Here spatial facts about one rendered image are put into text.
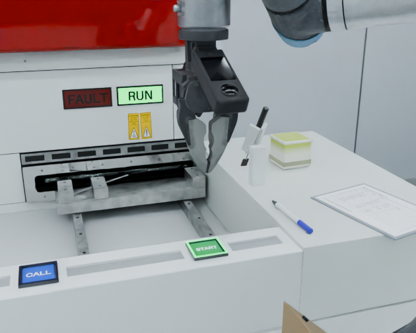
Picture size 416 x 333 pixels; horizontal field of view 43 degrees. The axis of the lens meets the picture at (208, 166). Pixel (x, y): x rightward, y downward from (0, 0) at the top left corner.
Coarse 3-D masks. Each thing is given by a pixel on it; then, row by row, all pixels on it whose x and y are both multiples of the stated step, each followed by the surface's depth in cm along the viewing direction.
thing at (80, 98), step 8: (64, 96) 127; (72, 96) 127; (80, 96) 128; (88, 96) 129; (96, 96) 129; (104, 96) 130; (72, 104) 128; (80, 104) 129; (88, 104) 129; (96, 104) 130; (104, 104) 130
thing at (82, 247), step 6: (72, 216) 129; (78, 216) 123; (78, 222) 120; (78, 228) 117; (84, 228) 118; (78, 234) 115; (84, 234) 115; (78, 240) 112; (84, 240) 112; (78, 246) 109; (84, 246) 109; (78, 252) 113; (84, 252) 107
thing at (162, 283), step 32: (96, 256) 83; (128, 256) 83; (160, 256) 84; (224, 256) 83; (256, 256) 83; (288, 256) 85; (0, 288) 75; (32, 288) 75; (64, 288) 75; (96, 288) 76; (128, 288) 78; (160, 288) 79; (192, 288) 81; (224, 288) 83; (256, 288) 85; (288, 288) 87; (0, 320) 73; (32, 320) 75; (64, 320) 76; (96, 320) 78; (128, 320) 79; (160, 320) 81; (192, 320) 83; (224, 320) 85; (256, 320) 87
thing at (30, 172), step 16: (80, 160) 133; (96, 160) 133; (112, 160) 135; (128, 160) 136; (144, 160) 137; (160, 160) 139; (176, 160) 140; (192, 160) 141; (32, 176) 130; (176, 176) 142; (32, 192) 131; (48, 192) 132
